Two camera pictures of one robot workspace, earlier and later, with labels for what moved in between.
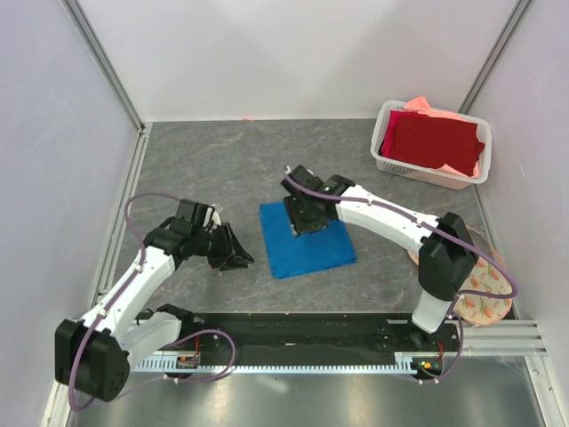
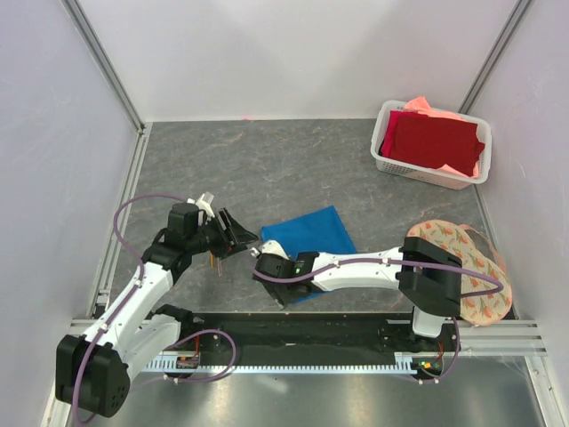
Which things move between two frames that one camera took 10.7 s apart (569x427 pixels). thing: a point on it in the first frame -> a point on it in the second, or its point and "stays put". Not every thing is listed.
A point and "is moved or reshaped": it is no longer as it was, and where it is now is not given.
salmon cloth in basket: (420, 104) stays put
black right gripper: (297, 225) -> (282, 298)
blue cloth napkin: (292, 254) is moved or reshaped
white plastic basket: (444, 176) stays put
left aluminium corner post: (112, 75) stays put
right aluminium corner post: (494, 56) stays put
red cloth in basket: (432, 140) stays put
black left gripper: (229, 245) -> (231, 237)
